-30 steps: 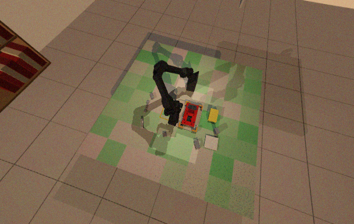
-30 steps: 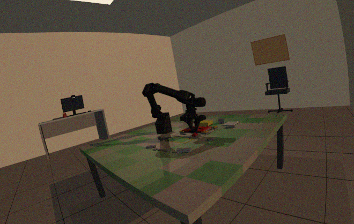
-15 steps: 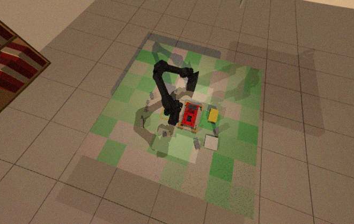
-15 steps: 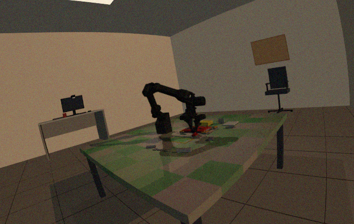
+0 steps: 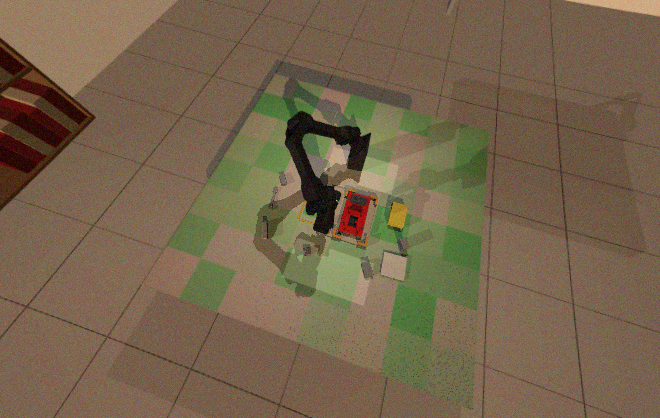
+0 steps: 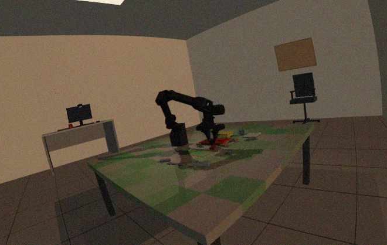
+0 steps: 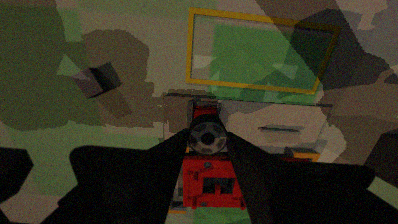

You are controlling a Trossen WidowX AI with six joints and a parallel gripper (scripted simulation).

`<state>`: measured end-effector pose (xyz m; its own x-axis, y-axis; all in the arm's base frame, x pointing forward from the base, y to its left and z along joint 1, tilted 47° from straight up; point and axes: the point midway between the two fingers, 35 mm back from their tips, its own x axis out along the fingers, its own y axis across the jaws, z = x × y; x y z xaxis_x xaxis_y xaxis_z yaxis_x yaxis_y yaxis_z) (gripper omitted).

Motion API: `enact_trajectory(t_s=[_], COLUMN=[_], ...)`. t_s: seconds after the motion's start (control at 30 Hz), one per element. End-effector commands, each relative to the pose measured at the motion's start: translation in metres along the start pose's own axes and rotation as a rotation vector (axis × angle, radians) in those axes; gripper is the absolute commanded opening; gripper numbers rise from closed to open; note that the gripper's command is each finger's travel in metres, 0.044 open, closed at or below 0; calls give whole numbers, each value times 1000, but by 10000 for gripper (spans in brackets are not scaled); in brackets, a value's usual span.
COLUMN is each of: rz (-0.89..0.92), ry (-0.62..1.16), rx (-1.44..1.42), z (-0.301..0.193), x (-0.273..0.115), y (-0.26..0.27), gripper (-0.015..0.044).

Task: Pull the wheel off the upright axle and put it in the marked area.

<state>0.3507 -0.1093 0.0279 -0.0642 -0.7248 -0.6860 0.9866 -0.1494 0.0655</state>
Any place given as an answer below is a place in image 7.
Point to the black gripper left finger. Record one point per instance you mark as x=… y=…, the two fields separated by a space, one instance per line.
x=157 y=169

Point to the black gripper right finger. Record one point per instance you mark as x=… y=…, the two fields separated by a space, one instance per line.
x=272 y=187

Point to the yellow rectangular outline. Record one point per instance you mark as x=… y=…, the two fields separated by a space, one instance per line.
x=259 y=18

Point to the black rubber tyre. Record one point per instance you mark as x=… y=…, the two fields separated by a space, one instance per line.
x=207 y=123

